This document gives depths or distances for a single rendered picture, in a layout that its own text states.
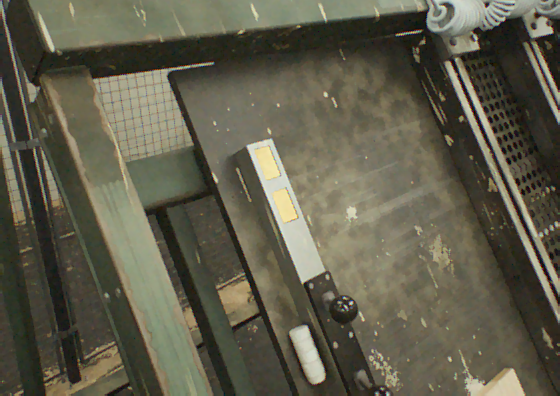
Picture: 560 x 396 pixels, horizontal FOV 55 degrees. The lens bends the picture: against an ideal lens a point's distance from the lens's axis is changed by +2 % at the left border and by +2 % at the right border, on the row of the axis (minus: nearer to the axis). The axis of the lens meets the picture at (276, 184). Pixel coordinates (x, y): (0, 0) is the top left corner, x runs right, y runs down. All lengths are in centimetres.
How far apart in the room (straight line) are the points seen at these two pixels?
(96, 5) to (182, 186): 28
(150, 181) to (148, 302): 20
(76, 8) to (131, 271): 32
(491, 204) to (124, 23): 79
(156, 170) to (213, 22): 23
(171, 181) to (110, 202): 16
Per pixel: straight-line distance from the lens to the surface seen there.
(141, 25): 74
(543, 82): 145
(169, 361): 68
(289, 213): 81
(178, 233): 82
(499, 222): 117
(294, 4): 90
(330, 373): 84
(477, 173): 116
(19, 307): 153
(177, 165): 83
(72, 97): 72
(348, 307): 69
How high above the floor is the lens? 194
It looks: 20 degrees down
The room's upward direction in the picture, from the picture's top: 3 degrees counter-clockwise
